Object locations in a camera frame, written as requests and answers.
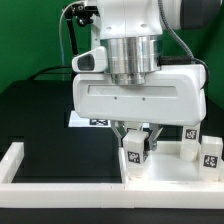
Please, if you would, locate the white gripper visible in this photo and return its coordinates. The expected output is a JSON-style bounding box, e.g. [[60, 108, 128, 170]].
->
[[72, 47, 206, 151]]

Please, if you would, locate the white square table top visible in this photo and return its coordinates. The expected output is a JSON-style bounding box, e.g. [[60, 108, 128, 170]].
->
[[118, 139, 224, 185]]

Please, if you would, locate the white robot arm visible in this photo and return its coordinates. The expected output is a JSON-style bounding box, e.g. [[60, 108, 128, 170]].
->
[[72, 0, 222, 150]]

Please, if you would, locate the paper sheet with tags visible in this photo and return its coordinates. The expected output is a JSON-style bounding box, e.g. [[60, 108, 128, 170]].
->
[[68, 110, 111, 128]]

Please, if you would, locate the white U-shaped obstacle fence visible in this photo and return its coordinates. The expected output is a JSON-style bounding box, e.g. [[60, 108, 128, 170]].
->
[[0, 142, 224, 209]]

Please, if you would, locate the black cable bundle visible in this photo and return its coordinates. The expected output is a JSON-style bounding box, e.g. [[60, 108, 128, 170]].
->
[[27, 65, 76, 82]]

